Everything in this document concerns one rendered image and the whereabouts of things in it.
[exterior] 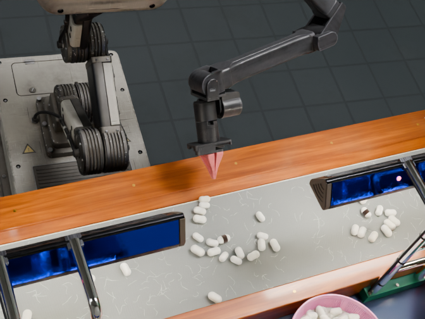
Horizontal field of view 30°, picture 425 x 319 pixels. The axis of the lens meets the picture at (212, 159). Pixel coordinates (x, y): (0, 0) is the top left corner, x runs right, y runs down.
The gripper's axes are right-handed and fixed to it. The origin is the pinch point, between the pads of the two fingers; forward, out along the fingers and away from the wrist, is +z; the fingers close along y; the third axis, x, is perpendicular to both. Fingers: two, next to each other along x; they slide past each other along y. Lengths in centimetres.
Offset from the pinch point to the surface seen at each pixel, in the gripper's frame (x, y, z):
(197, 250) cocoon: -3.5, -8.5, 17.5
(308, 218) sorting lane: -0.7, 26.5, 17.4
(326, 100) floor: 110, 103, 3
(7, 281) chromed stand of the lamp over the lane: -39, -60, 3
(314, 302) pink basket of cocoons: -17.3, 16.4, 34.2
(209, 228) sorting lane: 1.9, -2.1, 14.3
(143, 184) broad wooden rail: 10.4, -15.7, 0.8
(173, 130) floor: 110, 31, 3
